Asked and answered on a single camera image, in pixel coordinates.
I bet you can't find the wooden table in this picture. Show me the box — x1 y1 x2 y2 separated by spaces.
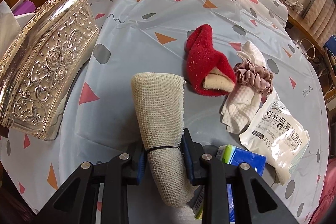
287 13 336 62

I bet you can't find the patterned plastic tablecloth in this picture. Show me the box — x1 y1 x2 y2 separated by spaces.
0 0 331 224

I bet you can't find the pink ruffled bed cover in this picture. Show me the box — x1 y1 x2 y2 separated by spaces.
319 166 336 224

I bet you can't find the beige gauze roll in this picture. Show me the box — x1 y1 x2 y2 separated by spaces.
131 72 196 206

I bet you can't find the mauve hair scrunchie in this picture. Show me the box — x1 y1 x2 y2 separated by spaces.
234 59 274 96

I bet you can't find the purple tissue box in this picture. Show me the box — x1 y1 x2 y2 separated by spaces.
12 0 36 16

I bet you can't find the beige patterned curtain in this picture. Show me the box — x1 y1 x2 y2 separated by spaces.
306 0 336 41

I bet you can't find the white wet wipes packet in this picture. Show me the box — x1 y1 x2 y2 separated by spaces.
239 88 311 186

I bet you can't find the white waffle cloth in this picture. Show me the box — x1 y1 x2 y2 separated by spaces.
220 41 266 133

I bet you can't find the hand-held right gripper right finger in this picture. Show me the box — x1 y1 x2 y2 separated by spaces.
182 128 300 224

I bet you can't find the white facial tissue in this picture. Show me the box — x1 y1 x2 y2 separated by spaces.
0 1 21 48

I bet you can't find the blue green tissue packet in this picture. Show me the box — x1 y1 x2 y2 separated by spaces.
193 144 267 222

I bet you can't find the ornate silver tissue box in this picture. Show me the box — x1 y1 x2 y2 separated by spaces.
0 0 100 141

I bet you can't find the red fluffy sock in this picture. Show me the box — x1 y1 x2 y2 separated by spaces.
186 25 237 96

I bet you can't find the white tote bag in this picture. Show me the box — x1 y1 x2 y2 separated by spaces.
295 38 319 59

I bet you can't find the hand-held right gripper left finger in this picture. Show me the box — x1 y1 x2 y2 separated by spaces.
37 147 147 224

